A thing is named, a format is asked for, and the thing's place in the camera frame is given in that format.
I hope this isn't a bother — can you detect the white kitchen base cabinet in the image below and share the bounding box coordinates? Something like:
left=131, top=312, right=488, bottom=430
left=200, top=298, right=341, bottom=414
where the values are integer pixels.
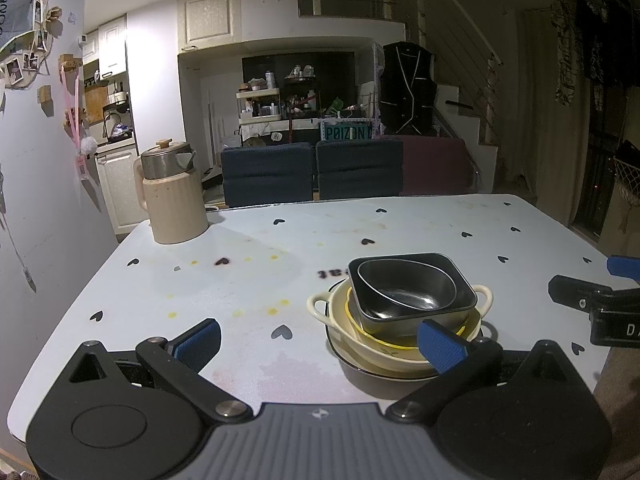
left=95, top=142, right=151, bottom=235

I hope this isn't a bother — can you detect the floral scalloped bowl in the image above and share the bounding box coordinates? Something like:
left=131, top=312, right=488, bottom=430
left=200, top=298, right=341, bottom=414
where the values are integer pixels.
left=344, top=287, right=482, bottom=352

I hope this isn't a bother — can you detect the staircase railing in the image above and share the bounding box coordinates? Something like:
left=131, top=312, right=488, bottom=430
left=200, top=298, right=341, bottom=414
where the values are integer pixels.
left=297, top=0, right=503, bottom=141

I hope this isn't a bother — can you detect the dark blue chair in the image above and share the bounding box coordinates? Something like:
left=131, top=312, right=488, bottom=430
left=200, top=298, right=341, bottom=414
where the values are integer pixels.
left=315, top=139, right=403, bottom=200
left=221, top=142, right=315, bottom=208

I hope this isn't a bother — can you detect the maroon chair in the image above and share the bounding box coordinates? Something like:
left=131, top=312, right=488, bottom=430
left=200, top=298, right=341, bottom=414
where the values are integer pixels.
left=400, top=136, right=473, bottom=196

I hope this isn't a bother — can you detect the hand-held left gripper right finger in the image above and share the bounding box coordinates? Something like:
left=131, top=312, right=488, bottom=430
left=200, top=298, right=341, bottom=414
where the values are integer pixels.
left=385, top=319, right=585, bottom=423

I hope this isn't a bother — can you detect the pink ribbon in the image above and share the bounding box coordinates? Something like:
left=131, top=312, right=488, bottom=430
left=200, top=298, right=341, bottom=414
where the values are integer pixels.
left=59, top=55, right=98, bottom=187

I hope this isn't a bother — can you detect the steel rectangular container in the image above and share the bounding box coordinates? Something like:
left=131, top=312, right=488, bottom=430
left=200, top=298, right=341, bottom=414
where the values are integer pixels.
left=351, top=300, right=476, bottom=337
left=348, top=252, right=478, bottom=313

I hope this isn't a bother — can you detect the white wall cabinet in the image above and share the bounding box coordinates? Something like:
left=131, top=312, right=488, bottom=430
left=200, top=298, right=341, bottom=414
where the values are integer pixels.
left=177, top=0, right=242, bottom=54

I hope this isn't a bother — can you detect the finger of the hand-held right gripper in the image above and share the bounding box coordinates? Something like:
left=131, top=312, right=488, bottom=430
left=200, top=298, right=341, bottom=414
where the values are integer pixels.
left=606, top=255, right=640, bottom=281
left=548, top=275, right=613, bottom=311

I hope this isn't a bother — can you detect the black vest garment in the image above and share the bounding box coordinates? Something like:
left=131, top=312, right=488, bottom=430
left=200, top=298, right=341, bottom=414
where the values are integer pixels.
left=378, top=41, right=439, bottom=136

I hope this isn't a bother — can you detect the dark patterned curtain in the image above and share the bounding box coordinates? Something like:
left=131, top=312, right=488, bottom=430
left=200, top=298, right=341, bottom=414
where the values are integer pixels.
left=550, top=0, right=640, bottom=111

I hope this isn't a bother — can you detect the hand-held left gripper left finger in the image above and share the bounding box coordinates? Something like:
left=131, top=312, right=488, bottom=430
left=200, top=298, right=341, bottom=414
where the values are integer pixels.
left=67, top=317, right=254, bottom=424

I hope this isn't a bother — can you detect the white storage rack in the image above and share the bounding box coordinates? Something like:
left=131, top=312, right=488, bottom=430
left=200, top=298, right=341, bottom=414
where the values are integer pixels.
left=236, top=87, right=281, bottom=127

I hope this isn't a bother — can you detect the teal sign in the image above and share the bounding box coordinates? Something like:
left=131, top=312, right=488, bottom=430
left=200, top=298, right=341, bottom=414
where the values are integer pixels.
left=320, top=125, right=373, bottom=142

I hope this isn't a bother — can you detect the cream two-handled bowl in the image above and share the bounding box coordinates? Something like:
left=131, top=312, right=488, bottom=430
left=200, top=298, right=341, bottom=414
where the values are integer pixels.
left=306, top=282, right=494, bottom=367

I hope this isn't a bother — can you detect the wall photo decoration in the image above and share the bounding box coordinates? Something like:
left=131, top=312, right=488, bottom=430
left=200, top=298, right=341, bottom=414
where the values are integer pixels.
left=0, top=0, right=66, bottom=92

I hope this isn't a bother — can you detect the white square leaf-print bowl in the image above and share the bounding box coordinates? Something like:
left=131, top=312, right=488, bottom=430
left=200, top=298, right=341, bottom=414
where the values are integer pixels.
left=324, top=320, right=497, bottom=382

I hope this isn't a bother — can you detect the round steel bowl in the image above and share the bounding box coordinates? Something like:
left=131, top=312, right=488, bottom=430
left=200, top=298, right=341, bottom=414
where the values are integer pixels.
left=357, top=258, right=458, bottom=321

